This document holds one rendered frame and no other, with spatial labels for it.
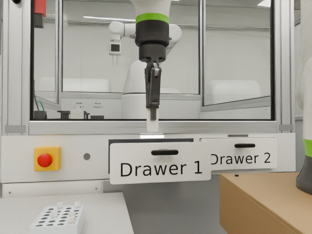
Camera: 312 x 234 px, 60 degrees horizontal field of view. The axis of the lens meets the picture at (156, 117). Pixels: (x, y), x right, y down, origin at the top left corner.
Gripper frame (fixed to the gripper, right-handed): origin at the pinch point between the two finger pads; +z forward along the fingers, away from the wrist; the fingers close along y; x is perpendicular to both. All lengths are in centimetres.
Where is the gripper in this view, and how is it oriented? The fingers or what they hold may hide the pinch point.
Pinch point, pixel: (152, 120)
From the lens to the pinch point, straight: 74.2
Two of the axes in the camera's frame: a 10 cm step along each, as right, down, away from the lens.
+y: 1.9, -0.1, -9.8
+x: 9.8, 0.0, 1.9
